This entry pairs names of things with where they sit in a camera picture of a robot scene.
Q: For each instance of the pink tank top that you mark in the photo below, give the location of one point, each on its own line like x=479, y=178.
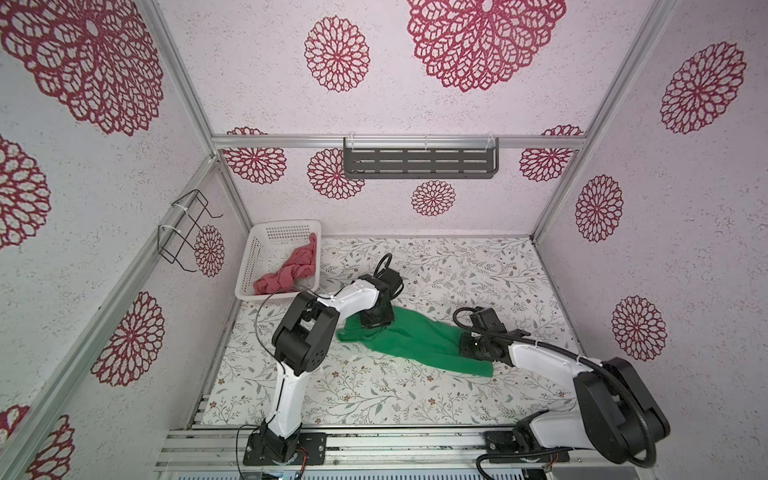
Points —
x=300, y=265

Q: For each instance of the green tank top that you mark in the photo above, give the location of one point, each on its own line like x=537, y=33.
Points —
x=413, y=336

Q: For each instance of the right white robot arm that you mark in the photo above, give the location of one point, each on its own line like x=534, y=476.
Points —
x=615, y=416

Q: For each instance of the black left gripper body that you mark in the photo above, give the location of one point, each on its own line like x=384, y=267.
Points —
x=378, y=317

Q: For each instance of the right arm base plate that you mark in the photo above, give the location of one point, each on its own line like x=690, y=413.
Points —
x=518, y=446

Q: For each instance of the dark grey wall shelf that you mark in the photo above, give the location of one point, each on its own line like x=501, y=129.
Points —
x=424, y=163

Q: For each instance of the white plastic laundry basket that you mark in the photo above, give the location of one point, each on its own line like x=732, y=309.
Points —
x=268, y=246

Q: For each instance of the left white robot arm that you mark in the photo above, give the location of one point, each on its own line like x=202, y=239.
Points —
x=302, y=339

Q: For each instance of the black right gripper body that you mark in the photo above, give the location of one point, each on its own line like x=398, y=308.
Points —
x=473, y=347

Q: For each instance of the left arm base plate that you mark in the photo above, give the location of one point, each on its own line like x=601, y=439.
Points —
x=265, y=448

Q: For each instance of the black wire wall rack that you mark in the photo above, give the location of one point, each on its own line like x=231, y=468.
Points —
x=192, y=242

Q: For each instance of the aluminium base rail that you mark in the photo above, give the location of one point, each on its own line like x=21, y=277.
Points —
x=375, y=452

